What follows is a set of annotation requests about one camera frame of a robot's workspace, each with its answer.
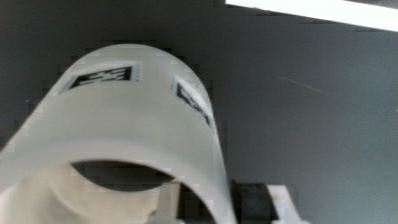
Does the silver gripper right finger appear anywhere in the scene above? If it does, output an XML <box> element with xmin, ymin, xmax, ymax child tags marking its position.
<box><xmin>230</xmin><ymin>181</ymin><xmax>308</xmax><ymax>224</ymax></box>

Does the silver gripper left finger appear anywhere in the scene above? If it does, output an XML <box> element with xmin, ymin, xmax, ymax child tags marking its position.
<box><xmin>147</xmin><ymin>182</ymin><xmax>180</xmax><ymax>224</ymax></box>

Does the white lamp shade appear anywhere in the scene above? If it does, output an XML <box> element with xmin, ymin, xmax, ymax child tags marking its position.
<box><xmin>0</xmin><ymin>44</ymin><xmax>236</xmax><ymax>224</ymax></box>

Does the white foam fence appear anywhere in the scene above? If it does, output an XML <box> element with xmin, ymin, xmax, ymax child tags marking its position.
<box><xmin>225</xmin><ymin>0</ymin><xmax>398</xmax><ymax>32</ymax></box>

